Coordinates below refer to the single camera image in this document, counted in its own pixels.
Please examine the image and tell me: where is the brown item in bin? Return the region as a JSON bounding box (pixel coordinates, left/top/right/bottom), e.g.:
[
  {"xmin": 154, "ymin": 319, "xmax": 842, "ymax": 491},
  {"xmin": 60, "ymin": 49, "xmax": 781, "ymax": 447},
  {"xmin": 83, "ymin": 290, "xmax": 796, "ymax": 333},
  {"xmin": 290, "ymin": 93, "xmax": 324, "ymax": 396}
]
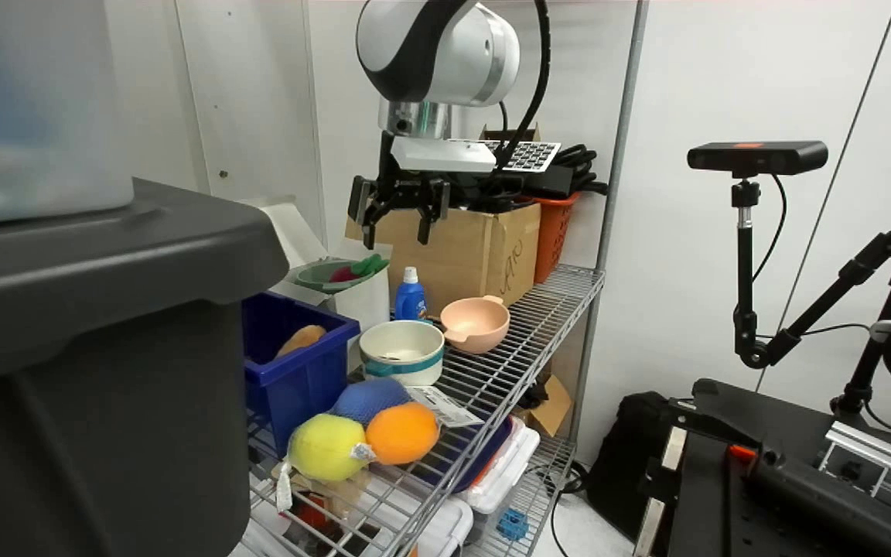
[{"xmin": 276, "ymin": 323, "xmax": 331, "ymax": 363}]

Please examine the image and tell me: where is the black perforated board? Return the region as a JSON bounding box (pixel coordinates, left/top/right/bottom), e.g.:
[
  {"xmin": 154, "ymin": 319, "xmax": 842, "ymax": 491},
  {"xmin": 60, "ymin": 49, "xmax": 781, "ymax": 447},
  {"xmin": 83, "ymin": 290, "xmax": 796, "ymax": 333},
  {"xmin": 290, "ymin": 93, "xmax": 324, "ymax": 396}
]
[{"xmin": 660, "ymin": 377, "xmax": 891, "ymax": 557}]

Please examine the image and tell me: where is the cardboard scrap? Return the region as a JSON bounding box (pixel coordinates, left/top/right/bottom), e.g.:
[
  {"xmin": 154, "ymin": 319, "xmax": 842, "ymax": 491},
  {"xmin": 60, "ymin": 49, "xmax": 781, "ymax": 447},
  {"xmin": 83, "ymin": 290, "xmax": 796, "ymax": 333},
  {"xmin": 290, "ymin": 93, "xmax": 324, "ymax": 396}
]
[{"xmin": 520, "ymin": 376, "xmax": 575, "ymax": 440}]

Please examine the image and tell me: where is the black floor cable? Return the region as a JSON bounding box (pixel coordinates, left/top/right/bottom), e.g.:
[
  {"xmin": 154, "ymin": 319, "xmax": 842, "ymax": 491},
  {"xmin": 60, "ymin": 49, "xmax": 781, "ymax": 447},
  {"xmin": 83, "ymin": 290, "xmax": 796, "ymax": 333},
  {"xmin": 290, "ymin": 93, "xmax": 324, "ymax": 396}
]
[{"xmin": 541, "ymin": 461, "xmax": 593, "ymax": 557}]

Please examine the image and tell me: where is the blue plush ball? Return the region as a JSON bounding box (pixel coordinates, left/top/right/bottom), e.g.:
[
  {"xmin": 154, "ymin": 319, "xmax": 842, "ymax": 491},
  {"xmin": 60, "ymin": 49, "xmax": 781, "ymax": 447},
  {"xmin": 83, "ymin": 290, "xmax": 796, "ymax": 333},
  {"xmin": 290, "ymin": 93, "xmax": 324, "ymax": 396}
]
[{"xmin": 331, "ymin": 377, "xmax": 414, "ymax": 427}]

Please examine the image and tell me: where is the red toy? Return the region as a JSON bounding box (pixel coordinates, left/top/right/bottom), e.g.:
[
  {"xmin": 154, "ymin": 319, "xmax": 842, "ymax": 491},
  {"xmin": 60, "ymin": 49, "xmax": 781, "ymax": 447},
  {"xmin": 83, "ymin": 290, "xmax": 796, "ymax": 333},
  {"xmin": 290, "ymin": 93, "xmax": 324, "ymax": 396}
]
[{"xmin": 288, "ymin": 491, "xmax": 335, "ymax": 537}]

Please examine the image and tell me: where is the orange plush ball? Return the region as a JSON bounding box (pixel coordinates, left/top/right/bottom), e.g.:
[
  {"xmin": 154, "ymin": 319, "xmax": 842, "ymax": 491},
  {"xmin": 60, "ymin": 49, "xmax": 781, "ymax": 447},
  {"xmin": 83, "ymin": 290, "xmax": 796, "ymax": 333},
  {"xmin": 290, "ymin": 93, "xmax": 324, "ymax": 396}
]
[{"xmin": 365, "ymin": 399, "xmax": 447, "ymax": 467}]

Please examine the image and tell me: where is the aluminium extrusion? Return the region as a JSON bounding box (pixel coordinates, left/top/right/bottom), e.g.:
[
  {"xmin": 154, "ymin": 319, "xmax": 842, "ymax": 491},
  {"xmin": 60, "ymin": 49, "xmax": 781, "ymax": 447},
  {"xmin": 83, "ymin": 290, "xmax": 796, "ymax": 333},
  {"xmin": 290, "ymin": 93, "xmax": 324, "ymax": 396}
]
[{"xmin": 821, "ymin": 419, "xmax": 891, "ymax": 491}]

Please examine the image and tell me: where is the green round plate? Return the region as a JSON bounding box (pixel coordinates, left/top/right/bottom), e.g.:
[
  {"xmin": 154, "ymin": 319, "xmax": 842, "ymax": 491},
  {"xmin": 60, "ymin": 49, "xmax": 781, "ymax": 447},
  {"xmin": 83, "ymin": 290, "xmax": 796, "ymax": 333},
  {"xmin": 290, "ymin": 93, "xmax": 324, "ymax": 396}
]
[{"xmin": 290, "ymin": 253, "xmax": 394, "ymax": 295}]

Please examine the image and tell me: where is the white barcode tag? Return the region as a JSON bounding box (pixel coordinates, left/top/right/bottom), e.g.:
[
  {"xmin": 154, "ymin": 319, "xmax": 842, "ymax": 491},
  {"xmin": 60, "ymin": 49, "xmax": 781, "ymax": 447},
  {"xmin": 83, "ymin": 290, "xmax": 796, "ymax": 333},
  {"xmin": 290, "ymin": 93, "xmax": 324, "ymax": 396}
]
[{"xmin": 401, "ymin": 381, "xmax": 487, "ymax": 430}]

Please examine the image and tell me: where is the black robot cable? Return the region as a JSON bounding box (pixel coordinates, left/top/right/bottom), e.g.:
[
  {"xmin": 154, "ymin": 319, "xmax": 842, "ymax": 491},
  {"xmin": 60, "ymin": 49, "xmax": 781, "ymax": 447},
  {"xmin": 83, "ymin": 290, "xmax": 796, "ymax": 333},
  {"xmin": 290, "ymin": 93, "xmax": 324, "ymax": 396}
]
[{"xmin": 487, "ymin": 0, "xmax": 554, "ymax": 174}]

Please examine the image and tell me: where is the white cardboard box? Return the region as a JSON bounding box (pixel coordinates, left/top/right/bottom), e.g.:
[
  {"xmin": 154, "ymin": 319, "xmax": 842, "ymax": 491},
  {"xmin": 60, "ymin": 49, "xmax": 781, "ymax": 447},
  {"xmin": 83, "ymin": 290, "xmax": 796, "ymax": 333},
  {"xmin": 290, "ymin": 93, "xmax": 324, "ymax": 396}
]
[{"xmin": 241, "ymin": 195, "xmax": 395, "ymax": 365}]

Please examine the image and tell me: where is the clear storage bin dark lid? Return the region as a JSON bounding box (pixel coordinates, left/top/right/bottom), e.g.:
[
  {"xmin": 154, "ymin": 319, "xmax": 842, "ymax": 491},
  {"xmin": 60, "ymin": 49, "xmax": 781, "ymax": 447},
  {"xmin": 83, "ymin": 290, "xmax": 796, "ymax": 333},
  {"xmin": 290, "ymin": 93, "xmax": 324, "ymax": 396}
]
[{"xmin": 0, "ymin": 0, "xmax": 138, "ymax": 229}]

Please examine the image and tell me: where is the blue plastic bin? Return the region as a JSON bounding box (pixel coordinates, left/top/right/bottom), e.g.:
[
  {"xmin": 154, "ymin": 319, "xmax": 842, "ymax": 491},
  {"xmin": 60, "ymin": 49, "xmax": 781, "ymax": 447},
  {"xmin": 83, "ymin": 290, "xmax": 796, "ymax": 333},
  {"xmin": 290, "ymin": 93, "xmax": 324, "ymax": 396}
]
[{"xmin": 241, "ymin": 290, "xmax": 363, "ymax": 459}]

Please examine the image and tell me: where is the black stereo camera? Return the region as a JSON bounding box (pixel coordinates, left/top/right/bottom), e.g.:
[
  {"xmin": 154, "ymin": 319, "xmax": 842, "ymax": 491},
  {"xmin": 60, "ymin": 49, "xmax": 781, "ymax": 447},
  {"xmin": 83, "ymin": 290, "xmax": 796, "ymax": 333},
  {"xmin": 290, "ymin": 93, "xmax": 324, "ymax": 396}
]
[{"xmin": 684, "ymin": 138, "xmax": 833, "ymax": 181}]

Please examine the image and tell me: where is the brown cardboard box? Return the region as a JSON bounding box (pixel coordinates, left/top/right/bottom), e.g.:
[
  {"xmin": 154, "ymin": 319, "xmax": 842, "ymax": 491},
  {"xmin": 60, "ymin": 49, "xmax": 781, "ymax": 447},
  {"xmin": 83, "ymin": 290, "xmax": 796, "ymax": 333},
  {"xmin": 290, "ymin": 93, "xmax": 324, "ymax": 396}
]
[{"xmin": 348, "ymin": 198, "xmax": 545, "ymax": 319}]

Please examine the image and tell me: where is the blue detergent bottle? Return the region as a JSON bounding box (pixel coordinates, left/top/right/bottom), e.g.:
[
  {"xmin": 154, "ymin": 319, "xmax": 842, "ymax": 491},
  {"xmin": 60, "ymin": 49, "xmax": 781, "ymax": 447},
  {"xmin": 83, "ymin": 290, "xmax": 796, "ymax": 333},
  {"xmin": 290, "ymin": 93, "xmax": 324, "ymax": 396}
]
[{"xmin": 394, "ymin": 262, "xmax": 430, "ymax": 323}]

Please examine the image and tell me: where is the black bundle under keyboard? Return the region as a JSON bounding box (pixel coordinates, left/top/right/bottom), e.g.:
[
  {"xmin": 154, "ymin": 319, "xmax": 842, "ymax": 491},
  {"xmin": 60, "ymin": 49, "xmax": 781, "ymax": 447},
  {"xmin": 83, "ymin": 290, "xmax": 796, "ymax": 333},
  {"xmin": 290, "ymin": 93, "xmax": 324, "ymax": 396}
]
[{"xmin": 456, "ymin": 141, "xmax": 611, "ymax": 215}]

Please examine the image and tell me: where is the orange bin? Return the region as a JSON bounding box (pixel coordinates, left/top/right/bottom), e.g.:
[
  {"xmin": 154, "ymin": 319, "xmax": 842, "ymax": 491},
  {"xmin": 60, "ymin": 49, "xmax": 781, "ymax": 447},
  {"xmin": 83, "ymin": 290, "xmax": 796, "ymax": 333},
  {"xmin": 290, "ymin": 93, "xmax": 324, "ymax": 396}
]
[{"xmin": 531, "ymin": 192, "xmax": 583, "ymax": 288}]

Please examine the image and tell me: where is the grey keyboard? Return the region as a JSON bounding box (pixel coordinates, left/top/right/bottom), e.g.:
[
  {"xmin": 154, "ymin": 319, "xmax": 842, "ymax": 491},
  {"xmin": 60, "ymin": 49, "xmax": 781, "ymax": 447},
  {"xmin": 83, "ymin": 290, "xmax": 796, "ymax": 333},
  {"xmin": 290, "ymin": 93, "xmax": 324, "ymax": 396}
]
[{"xmin": 500, "ymin": 138, "xmax": 563, "ymax": 176}]

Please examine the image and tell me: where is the small blue item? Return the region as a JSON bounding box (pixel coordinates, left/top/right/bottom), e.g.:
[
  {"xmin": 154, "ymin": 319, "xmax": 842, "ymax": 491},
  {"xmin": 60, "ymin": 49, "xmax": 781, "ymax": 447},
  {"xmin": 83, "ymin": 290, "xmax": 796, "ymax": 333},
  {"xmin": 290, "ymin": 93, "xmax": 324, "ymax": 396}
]
[{"xmin": 491, "ymin": 505, "xmax": 531, "ymax": 544}]

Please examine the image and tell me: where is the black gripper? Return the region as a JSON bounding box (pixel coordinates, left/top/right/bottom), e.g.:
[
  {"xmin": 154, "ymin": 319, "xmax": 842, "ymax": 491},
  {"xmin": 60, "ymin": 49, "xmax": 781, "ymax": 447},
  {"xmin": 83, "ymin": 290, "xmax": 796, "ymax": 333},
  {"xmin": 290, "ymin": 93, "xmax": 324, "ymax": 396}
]
[{"xmin": 348, "ymin": 168, "xmax": 456, "ymax": 252}]

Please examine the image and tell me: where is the orange-handled clamp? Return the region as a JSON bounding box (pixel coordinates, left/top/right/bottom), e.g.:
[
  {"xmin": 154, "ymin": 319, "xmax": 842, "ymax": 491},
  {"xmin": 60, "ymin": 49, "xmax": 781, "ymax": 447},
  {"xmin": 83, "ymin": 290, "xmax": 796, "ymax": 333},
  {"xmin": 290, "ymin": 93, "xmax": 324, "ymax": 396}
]
[{"xmin": 723, "ymin": 440, "xmax": 768, "ymax": 471}]

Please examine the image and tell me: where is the metal shelf pole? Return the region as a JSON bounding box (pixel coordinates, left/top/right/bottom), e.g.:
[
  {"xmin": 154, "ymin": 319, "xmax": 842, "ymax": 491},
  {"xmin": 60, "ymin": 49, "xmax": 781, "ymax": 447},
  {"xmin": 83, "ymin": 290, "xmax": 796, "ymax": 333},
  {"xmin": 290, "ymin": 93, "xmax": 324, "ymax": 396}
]
[{"xmin": 566, "ymin": 0, "xmax": 648, "ymax": 467}]

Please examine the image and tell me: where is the white wrist mounting plate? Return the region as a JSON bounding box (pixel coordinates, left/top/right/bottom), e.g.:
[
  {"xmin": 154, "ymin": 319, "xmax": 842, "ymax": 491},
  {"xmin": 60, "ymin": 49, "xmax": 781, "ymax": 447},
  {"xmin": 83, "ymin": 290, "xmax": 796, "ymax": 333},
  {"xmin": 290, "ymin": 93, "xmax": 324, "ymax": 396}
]
[{"xmin": 390, "ymin": 137, "xmax": 500, "ymax": 176}]

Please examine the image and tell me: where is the yellow plush ball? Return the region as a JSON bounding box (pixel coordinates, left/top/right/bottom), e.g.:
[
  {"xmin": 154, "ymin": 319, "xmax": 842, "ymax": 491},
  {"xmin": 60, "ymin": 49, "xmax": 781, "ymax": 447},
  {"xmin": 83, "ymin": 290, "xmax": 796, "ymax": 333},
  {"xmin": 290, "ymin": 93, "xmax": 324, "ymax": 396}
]
[{"xmin": 288, "ymin": 412, "xmax": 374, "ymax": 487}]

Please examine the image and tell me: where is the black bag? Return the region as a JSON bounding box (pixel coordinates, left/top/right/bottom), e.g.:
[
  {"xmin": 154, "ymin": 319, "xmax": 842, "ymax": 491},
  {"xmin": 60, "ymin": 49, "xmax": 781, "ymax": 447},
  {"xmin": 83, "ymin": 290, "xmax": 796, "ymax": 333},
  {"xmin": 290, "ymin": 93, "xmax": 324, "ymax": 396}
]
[{"xmin": 586, "ymin": 389, "xmax": 674, "ymax": 538}]

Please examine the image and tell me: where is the white plastic case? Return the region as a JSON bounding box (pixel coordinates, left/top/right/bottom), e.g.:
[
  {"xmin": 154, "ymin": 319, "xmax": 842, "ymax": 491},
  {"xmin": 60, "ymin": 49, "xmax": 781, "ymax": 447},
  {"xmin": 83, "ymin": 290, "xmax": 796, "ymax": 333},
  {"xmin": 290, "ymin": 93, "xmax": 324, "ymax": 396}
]
[{"xmin": 457, "ymin": 415, "xmax": 545, "ymax": 517}]

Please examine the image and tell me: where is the white bowl teal band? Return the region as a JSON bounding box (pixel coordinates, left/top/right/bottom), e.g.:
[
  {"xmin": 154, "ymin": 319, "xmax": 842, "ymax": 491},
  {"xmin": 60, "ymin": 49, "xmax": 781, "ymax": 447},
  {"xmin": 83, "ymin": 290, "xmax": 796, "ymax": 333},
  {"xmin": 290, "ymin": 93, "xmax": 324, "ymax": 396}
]
[{"xmin": 358, "ymin": 319, "xmax": 448, "ymax": 394}]

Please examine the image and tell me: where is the dark grey storage tote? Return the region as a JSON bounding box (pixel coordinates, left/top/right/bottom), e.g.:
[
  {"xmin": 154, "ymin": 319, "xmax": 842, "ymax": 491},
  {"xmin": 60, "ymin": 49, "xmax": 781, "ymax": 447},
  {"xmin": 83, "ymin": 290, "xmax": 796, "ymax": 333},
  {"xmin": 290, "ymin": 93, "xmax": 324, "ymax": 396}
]
[{"xmin": 0, "ymin": 181, "xmax": 290, "ymax": 557}]

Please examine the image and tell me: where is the wire shelf rack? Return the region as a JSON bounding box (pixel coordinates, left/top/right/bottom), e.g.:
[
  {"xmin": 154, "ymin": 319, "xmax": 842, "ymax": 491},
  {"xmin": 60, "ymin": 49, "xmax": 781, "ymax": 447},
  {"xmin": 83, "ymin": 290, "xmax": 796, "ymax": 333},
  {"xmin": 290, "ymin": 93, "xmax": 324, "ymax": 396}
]
[{"xmin": 232, "ymin": 262, "xmax": 606, "ymax": 557}]

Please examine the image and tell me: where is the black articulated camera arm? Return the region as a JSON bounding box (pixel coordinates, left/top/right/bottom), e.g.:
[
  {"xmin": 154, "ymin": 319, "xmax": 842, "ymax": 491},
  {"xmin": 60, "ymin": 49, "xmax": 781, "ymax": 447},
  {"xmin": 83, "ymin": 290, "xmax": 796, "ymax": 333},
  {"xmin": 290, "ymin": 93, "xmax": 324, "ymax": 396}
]
[{"xmin": 729, "ymin": 174, "xmax": 891, "ymax": 422}]

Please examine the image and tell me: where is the white box orange mark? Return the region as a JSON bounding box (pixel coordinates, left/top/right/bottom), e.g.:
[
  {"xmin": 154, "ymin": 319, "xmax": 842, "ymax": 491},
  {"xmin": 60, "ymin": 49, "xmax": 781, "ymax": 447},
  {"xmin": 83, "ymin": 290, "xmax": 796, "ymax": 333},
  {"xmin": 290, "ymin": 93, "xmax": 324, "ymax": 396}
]
[{"xmin": 401, "ymin": 497, "xmax": 476, "ymax": 557}]

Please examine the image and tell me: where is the pink bowl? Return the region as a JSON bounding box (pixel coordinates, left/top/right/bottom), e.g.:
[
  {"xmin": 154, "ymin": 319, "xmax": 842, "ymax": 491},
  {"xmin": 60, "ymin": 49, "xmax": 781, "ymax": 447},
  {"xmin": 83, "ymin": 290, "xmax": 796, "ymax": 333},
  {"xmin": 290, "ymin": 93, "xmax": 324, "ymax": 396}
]
[{"xmin": 435, "ymin": 295, "xmax": 513, "ymax": 356}]

